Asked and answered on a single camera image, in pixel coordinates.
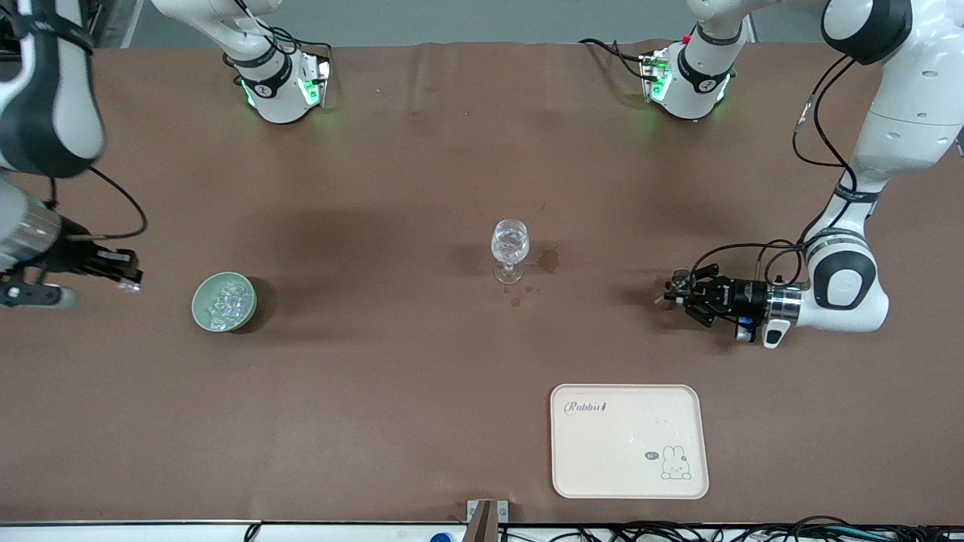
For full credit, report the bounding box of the small steel jigger cup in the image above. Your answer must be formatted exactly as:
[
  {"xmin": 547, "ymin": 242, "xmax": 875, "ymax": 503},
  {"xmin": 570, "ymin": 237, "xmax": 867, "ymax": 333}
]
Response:
[{"xmin": 663, "ymin": 269, "xmax": 698, "ymax": 305}]

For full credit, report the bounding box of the heap of clear ice cubes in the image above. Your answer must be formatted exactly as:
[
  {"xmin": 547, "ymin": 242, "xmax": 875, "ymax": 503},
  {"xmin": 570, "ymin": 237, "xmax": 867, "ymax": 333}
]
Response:
[{"xmin": 205, "ymin": 277, "xmax": 253, "ymax": 330}]

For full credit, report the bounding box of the clear stemmed wine glass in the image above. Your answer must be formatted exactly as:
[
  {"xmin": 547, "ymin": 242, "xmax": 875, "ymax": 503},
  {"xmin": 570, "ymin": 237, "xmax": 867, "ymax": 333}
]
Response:
[{"xmin": 491, "ymin": 219, "xmax": 530, "ymax": 285}]

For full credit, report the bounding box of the green ceramic bowl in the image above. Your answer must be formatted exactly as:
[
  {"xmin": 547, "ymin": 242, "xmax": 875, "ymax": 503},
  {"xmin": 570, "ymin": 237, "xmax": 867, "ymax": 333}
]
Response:
[{"xmin": 191, "ymin": 272, "xmax": 258, "ymax": 333}]

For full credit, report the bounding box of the cream tray with rabbit print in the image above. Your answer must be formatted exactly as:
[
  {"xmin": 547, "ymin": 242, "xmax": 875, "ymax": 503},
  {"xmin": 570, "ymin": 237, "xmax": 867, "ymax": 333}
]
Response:
[{"xmin": 551, "ymin": 384, "xmax": 709, "ymax": 500}]

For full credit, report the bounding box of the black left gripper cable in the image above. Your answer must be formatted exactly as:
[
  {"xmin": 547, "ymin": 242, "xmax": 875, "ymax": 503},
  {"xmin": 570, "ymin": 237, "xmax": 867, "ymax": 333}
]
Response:
[{"xmin": 691, "ymin": 239, "xmax": 813, "ymax": 288}]

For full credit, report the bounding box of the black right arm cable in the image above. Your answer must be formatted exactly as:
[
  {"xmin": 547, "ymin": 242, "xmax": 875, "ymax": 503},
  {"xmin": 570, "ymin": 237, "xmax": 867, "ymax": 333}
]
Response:
[{"xmin": 84, "ymin": 167, "xmax": 148, "ymax": 240}]

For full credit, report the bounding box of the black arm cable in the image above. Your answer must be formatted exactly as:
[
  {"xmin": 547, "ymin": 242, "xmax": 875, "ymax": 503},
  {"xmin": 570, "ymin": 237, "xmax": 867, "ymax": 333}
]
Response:
[
  {"xmin": 792, "ymin": 54, "xmax": 861, "ymax": 198},
  {"xmin": 84, "ymin": 167, "xmax": 148, "ymax": 240}
]

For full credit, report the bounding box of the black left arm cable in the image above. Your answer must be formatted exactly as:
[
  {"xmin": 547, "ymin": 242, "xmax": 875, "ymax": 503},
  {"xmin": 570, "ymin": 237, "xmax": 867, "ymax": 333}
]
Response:
[{"xmin": 792, "ymin": 54, "xmax": 861, "ymax": 198}]

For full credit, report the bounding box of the black cable tangle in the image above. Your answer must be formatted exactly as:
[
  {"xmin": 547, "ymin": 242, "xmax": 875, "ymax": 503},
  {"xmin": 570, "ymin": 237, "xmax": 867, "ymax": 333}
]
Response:
[{"xmin": 497, "ymin": 516, "xmax": 964, "ymax": 542}]

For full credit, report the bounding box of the black left base cable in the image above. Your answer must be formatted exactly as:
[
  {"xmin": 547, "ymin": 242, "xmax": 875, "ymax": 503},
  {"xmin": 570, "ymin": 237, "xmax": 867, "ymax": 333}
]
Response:
[{"xmin": 578, "ymin": 38, "xmax": 650, "ymax": 81}]

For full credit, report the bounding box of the black base cable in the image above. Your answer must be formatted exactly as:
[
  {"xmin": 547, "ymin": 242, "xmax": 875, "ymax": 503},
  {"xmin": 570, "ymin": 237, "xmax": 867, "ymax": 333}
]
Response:
[
  {"xmin": 578, "ymin": 38, "xmax": 650, "ymax": 81},
  {"xmin": 226, "ymin": 0, "xmax": 333, "ymax": 72}
]

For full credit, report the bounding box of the black right base cable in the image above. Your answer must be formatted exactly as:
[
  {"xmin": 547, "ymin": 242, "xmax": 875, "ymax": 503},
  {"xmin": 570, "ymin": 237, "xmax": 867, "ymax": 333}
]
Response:
[{"xmin": 226, "ymin": 0, "xmax": 333, "ymax": 72}]

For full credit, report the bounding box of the metal bracket with post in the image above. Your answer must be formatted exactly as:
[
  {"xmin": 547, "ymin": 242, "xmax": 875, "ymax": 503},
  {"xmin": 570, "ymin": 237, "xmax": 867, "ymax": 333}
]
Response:
[{"xmin": 466, "ymin": 499, "xmax": 509, "ymax": 542}]

